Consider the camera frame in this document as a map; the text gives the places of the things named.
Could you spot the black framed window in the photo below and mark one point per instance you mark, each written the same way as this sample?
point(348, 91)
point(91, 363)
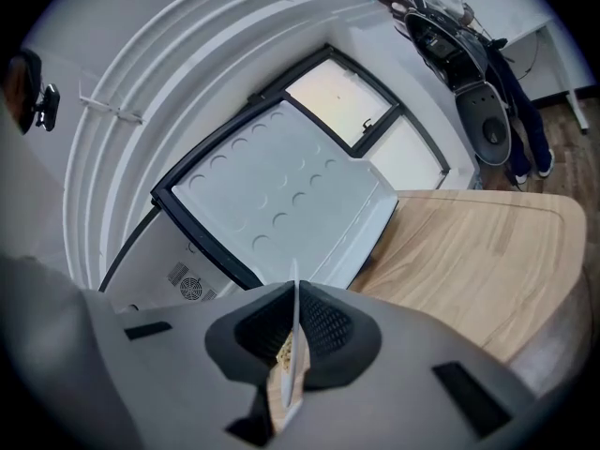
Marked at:
point(337, 96)

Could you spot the black mini fridge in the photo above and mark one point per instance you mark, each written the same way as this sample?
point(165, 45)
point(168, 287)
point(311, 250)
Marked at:
point(281, 195)

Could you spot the white desk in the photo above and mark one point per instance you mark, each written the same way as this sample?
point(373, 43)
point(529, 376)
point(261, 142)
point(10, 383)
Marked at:
point(548, 59)

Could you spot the white plate with yellow grains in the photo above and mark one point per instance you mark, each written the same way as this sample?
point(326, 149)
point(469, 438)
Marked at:
point(295, 307)

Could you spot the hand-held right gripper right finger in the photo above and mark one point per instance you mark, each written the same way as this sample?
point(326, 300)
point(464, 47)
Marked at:
point(398, 392)

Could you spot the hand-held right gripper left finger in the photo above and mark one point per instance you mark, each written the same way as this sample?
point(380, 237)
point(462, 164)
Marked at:
point(187, 382)

